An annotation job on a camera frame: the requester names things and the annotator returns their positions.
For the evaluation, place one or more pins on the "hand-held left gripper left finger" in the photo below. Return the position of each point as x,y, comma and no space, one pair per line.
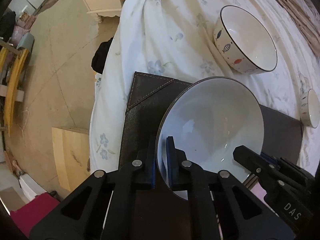
151,177

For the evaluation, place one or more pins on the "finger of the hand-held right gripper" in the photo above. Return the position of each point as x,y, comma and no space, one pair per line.
250,158
268,157

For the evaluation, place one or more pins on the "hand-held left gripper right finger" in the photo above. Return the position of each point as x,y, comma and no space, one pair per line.
170,160

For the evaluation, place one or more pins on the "large white fish-print bowl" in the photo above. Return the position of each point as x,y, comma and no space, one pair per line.
212,120

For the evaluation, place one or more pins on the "small white fish-print bowl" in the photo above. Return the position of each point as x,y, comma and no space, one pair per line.
312,107

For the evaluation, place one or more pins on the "medium white fish-print bowl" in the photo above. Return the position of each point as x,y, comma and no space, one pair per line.
250,37

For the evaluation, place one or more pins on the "black leather mat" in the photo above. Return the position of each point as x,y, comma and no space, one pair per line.
145,105

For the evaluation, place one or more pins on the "light wooden board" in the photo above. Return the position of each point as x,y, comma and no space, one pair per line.
70,155

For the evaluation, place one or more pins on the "magenta cloth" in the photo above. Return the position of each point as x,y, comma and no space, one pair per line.
35,210

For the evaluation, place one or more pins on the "black cloth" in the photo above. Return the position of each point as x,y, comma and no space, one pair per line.
100,57

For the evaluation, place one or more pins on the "yellow wooden rack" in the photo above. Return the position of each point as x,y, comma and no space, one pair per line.
15,80

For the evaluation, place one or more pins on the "grey bin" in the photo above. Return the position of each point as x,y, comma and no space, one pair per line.
25,41

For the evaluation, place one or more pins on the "printed carton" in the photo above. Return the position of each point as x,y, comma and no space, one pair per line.
23,21

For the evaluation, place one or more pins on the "black bag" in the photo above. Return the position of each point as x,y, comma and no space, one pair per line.
7,22

